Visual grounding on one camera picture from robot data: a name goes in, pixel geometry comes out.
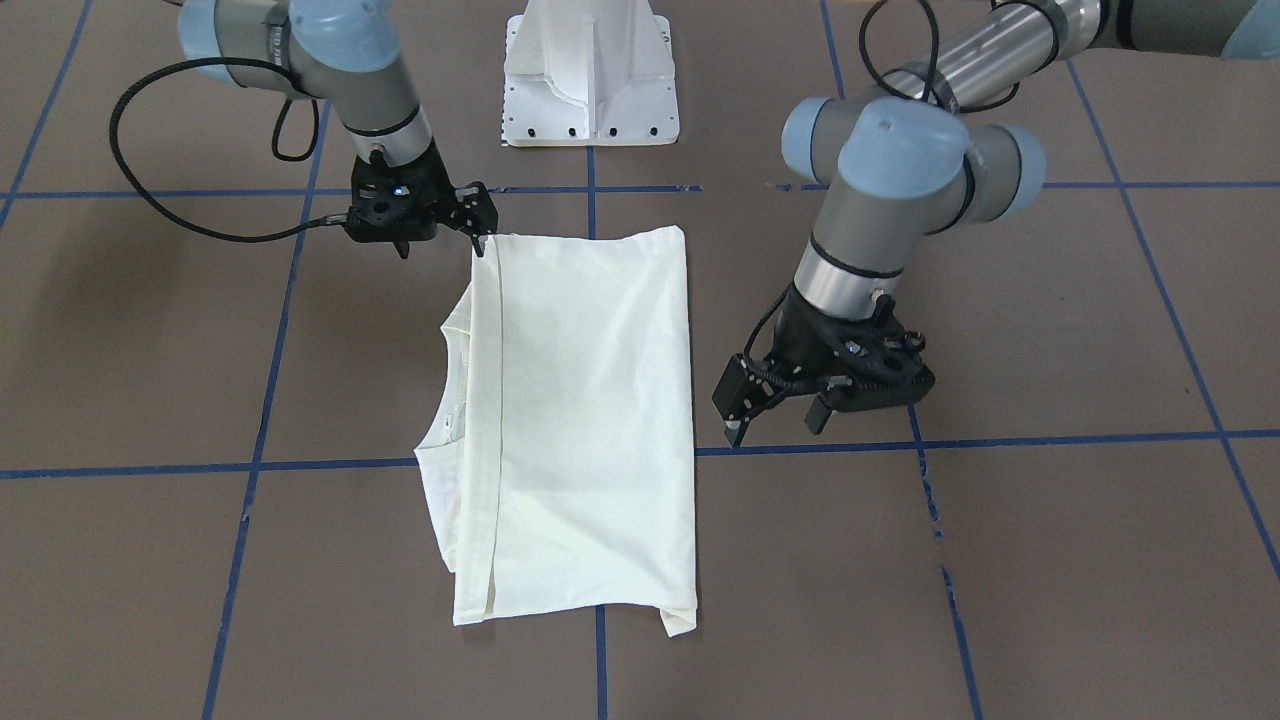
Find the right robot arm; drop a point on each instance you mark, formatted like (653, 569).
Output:
(347, 53)

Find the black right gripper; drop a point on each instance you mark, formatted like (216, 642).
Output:
(440, 186)

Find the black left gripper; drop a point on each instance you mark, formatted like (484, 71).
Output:
(797, 338)

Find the cream long-sleeve shirt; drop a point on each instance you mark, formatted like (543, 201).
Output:
(559, 468)

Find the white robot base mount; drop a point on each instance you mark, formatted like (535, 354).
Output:
(589, 73)

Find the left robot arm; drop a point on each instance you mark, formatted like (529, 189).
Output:
(899, 164)

